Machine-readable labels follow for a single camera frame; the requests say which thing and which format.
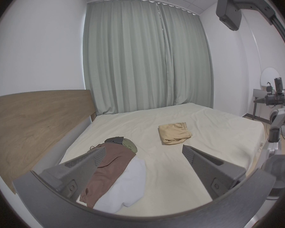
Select dark small table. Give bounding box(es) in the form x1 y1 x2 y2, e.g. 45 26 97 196
253 89 272 121

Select tan shorts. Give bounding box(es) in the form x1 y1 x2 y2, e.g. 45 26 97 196
158 122 193 145

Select black garment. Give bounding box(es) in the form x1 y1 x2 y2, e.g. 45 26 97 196
104 136 125 145

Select bed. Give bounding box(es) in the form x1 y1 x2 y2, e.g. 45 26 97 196
0 89 266 215

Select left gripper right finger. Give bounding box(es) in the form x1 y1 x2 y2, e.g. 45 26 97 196
182 145 247 200

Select brown garment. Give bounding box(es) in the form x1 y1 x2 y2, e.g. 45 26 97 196
79 143 136 209

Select green garment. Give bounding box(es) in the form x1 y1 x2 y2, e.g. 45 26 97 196
122 138 138 154

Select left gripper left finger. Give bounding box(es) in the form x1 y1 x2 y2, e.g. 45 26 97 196
39 146 107 202

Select pale green curtain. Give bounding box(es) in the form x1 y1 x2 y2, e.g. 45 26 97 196
82 0 174 115
157 2 215 109

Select white garment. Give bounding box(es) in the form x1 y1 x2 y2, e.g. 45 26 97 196
93 157 147 214

